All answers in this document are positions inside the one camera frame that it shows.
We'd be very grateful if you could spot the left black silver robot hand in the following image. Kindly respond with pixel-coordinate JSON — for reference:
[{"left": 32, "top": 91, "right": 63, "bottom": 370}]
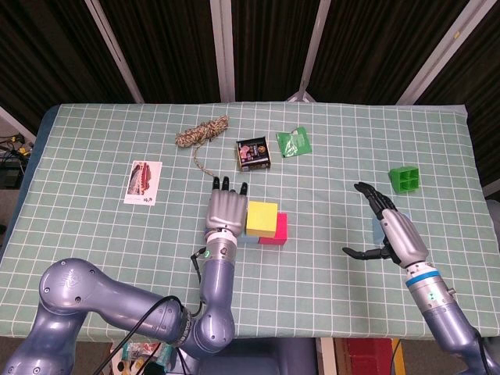
[{"left": 205, "top": 176, "right": 250, "bottom": 238}]

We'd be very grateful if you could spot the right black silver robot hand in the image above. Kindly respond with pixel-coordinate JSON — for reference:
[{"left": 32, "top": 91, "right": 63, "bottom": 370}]
[{"left": 342, "top": 182, "right": 430, "bottom": 270}]

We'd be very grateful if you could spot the yellow foam cube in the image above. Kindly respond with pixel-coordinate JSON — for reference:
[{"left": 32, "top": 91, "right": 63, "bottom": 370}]
[{"left": 245, "top": 201, "right": 279, "bottom": 238}]

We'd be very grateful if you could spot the pink foam cube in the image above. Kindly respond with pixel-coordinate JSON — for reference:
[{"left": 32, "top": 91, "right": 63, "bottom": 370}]
[{"left": 259, "top": 212, "right": 288, "bottom": 246}]

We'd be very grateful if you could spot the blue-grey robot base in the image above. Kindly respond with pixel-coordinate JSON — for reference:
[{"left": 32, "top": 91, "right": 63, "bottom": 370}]
[{"left": 187, "top": 337, "right": 317, "bottom": 375}]

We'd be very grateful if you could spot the green plastic grid tray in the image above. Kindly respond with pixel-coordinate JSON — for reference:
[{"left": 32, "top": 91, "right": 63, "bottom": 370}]
[{"left": 387, "top": 166, "right": 422, "bottom": 195}]

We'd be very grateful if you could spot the small black box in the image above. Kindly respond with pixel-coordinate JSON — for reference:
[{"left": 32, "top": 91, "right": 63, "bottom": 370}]
[{"left": 235, "top": 135, "right": 272, "bottom": 173}]

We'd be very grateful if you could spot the white postcard with red picture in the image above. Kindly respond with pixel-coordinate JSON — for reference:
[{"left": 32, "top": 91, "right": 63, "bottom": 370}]
[{"left": 123, "top": 160, "right": 163, "bottom": 206}]

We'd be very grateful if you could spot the green foil packet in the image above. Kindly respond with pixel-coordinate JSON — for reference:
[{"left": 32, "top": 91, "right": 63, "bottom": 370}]
[{"left": 276, "top": 127, "right": 313, "bottom": 159}]

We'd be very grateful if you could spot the green checkered tablecloth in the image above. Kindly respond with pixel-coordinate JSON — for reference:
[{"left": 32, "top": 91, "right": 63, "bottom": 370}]
[{"left": 0, "top": 102, "right": 500, "bottom": 345}]

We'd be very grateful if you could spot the red box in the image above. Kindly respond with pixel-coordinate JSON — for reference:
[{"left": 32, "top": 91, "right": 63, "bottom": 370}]
[{"left": 345, "top": 337, "right": 394, "bottom": 375}]

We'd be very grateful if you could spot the white table leg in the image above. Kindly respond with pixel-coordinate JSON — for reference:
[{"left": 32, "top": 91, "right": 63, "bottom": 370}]
[{"left": 320, "top": 337, "right": 338, "bottom": 375}]

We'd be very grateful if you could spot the dark pleated curtain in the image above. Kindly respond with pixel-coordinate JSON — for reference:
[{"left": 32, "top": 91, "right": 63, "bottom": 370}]
[{"left": 0, "top": 0, "right": 500, "bottom": 188}]

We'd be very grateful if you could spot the braided multicolour rope bundle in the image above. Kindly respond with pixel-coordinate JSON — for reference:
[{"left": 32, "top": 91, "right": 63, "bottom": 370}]
[{"left": 174, "top": 114, "right": 230, "bottom": 180}]

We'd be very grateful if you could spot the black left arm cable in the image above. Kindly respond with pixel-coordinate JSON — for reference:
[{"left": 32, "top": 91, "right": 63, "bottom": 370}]
[{"left": 91, "top": 245, "right": 208, "bottom": 375}]

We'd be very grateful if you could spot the yellow black cable bundle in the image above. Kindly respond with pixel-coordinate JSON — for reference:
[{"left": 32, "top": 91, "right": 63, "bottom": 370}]
[{"left": 0, "top": 132, "right": 35, "bottom": 158}]

